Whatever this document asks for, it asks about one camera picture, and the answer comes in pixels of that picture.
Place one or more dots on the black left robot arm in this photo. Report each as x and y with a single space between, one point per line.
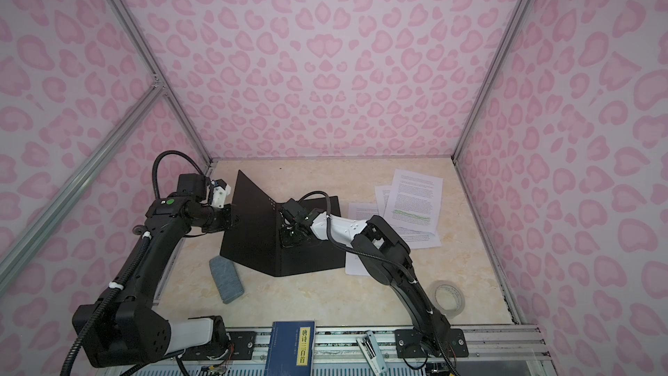
121 327

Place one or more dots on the white tape roll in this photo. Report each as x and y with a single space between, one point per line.
447 297

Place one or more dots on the aluminium frame post right rear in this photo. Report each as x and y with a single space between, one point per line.
503 49

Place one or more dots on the grey sponge eraser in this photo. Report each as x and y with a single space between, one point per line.
226 279

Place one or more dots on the printed paper sheet top highlighted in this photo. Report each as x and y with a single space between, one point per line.
415 195

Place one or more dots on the aluminium frame post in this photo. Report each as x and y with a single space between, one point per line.
503 49
148 57

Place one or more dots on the aluminium frame post left rear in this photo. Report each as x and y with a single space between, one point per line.
148 57

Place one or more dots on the white clip on rail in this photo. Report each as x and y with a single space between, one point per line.
373 355

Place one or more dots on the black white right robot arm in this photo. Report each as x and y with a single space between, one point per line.
385 256

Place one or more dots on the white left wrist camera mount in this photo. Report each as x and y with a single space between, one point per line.
219 192

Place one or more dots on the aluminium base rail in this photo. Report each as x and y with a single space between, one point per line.
473 350

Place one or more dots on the teal folder with black inside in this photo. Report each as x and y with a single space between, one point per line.
254 241

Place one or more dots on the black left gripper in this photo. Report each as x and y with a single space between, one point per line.
230 219

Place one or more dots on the blue book yellow label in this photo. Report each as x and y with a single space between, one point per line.
291 348

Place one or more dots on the aluminium diagonal frame bar left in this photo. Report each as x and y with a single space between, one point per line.
34 236

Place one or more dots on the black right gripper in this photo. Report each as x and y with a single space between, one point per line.
285 241

